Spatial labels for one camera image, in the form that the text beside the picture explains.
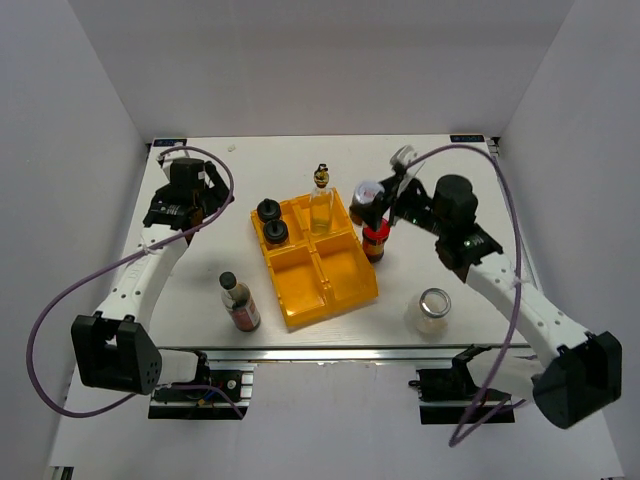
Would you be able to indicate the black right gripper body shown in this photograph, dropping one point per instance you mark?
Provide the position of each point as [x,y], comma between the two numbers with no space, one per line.
[415,209]

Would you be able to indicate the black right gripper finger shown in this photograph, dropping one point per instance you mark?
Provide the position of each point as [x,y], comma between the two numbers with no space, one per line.
[368,211]
[393,187]

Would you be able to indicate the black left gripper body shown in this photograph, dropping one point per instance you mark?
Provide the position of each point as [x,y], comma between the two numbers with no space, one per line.
[211,198]

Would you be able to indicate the brown jar white lid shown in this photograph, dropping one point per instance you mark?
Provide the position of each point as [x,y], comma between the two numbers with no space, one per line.
[364,194]

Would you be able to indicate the red lid sauce jar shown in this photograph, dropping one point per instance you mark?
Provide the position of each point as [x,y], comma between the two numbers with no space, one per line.
[373,241]

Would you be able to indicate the glass oil bottle gold stopper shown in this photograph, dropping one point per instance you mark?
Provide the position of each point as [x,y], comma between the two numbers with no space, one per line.
[321,202]

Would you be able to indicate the white powder jar black lid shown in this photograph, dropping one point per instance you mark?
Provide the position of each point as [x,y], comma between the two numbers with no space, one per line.
[268,210]

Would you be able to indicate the glass spice jar black lid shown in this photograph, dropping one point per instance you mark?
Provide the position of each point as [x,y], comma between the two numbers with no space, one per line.
[276,234]

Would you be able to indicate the dark soy sauce bottle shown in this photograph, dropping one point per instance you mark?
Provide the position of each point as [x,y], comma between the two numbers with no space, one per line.
[239,303]

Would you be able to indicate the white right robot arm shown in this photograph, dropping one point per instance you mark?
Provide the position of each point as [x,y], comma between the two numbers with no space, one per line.
[574,373]

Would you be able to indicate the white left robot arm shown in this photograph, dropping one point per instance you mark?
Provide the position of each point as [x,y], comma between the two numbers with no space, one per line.
[112,346]

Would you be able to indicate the blue label sticker left corner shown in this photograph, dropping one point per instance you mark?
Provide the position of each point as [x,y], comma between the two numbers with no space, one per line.
[168,143]

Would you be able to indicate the blue label sticker corner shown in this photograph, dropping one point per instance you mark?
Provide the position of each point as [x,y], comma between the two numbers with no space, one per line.
[168,143]
[467,138]

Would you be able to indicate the blue label sticker right corner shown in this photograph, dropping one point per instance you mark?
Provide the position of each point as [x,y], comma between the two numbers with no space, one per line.
[467,138]

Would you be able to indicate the yellow four-compartment plastic bin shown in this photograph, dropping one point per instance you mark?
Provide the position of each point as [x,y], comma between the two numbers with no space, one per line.
[316,277]

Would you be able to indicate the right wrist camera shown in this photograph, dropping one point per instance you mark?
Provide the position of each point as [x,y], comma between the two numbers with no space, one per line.
[404,156]

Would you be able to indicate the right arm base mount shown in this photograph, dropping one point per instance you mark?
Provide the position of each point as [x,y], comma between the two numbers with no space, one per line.
[445,393]

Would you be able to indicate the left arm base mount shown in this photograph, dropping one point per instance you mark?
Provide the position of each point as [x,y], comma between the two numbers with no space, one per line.
[218,393]

